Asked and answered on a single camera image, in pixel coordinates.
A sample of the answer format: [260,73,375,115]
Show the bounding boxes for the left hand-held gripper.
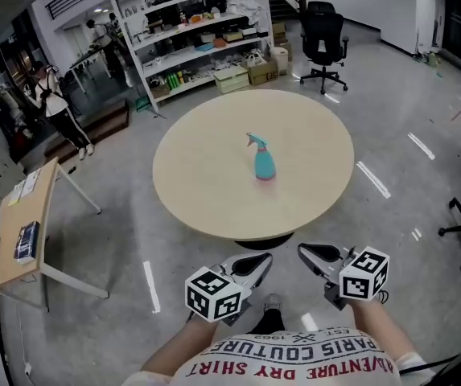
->
[184,251,274,326]

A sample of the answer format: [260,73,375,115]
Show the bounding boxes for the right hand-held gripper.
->
[297,242,391,311]

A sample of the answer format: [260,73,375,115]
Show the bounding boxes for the teal spray bottle pink base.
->
[253,149,278,182]

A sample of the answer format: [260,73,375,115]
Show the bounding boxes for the teal spray head pink nozzle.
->
[245,132,270,154]

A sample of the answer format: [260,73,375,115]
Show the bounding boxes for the person's left forearm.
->
[138,315,224,378]

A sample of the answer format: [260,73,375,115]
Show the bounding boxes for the person's right forearm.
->
[349,297,416,362]

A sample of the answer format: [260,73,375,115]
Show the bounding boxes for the person's grey shoe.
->
[262,294,284,314]

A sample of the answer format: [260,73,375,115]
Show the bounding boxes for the person's black trouser leg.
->
[247,309,286,335]

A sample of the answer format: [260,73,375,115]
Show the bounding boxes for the white printed shirt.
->
[120,326,437,386]

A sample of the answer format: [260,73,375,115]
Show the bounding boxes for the cream storage boxes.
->
[213,66,251,95]

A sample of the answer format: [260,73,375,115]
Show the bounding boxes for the open cardboard box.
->
[246,60,280,87]

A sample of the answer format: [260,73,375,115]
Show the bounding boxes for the green bottles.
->
[166,71,186,92]

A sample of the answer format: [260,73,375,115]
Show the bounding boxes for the white waste bin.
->
[270,47,290,76]

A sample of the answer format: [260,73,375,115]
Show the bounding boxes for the dark wooden platform step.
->
[43,98,131,165]

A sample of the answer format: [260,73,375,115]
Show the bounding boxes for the white metal shelf unit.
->
[106,0,276,113]

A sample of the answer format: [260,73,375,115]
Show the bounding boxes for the black office chair with headrest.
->
[298,1,351,96]

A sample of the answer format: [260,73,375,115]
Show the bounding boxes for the stacked cardboard boxes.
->
[271,21,292,51]

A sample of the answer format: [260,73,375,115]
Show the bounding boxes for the dark blue box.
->
[13,220,41,265]

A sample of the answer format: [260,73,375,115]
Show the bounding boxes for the wooden desk with white legs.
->
[0,157,111,314]

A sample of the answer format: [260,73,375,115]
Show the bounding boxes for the white paper sheets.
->
[7,169,40,207]

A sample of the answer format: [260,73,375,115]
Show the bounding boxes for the white cloth bundle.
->
[226,0,264,27]

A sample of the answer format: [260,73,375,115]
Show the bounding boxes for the white background table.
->
[68,47,113,95]

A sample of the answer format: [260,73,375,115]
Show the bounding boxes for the black cable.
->
[397,335,461,378]

